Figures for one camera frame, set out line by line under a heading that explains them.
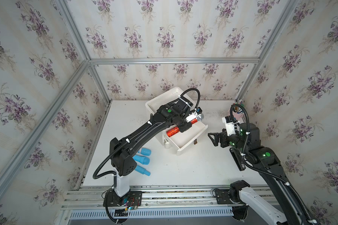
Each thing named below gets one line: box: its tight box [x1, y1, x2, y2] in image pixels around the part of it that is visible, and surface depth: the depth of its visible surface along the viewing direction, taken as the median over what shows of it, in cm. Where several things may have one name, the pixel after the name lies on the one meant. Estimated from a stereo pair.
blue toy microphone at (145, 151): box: [137, 147, 152, 156], surface depth 89 cm
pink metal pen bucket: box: [232, 110, 245, 121], surface depth 100 cm
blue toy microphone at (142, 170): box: [134, 165, 151, 177], surface depth 83 cm
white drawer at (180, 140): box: [164, 120, 208, 156], surface depth 85 cm
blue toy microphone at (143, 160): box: [131, 155, 150, 165], surface depth 86 cm
